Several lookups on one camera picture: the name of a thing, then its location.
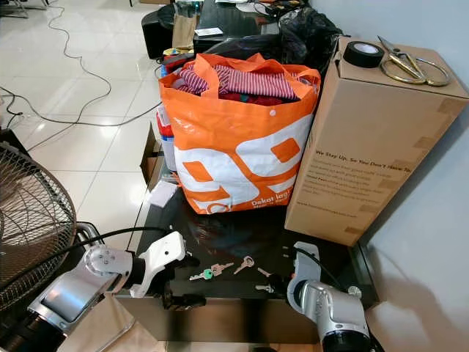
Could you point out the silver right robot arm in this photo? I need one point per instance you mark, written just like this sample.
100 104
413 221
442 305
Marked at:
333 308

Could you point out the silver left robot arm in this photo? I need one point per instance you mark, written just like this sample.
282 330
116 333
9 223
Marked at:
69 297

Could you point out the small silver key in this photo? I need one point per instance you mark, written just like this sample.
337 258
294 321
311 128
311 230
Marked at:
264 288
262 271

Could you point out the green capped key bunch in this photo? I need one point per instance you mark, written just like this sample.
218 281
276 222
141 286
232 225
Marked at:
207 273

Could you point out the large silver key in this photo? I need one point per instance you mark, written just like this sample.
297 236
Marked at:
247 261

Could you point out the black glass coffee table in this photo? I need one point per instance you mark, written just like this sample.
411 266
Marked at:
227 319

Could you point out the white card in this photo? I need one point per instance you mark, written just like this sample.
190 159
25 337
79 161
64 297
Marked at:
163 194

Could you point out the small open cardboard box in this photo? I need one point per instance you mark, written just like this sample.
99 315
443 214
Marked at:
150 165

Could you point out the orange white shopping bag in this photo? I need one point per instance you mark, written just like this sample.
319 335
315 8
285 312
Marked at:
238 139

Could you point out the metal grille floor fan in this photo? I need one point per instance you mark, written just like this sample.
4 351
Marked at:
33 220

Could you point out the tall brown cardboard box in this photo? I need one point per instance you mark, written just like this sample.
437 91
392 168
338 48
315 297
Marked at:
374 147

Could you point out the blue bag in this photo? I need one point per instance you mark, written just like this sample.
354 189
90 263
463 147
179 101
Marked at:
161 88

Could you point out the red striped cloth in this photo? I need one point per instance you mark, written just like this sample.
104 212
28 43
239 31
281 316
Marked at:
253 82

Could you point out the red black pouch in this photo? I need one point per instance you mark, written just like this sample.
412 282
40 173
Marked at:
176 62

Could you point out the black plastic garbage bag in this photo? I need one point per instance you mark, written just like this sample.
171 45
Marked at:
308 37
234 45

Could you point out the brown paper bag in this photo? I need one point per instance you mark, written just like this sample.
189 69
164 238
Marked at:
185 31

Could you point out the white paper sheet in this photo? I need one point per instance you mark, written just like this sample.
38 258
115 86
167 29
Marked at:
209 31

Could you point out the black leather ottoman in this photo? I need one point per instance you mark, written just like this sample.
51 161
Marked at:
155 33

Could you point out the black tape roll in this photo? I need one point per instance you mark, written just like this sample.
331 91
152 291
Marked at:
363 61

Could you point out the black background table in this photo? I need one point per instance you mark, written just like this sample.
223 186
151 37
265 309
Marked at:
234 16

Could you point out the golden scissors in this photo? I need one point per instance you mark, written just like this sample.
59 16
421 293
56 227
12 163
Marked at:
402 58

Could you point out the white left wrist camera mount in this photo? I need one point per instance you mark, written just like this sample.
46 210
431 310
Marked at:
161 253

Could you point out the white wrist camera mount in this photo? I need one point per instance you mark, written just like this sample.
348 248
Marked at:
305 261
161 253

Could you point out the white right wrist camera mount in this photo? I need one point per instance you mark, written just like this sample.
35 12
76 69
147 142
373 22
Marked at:
305 261

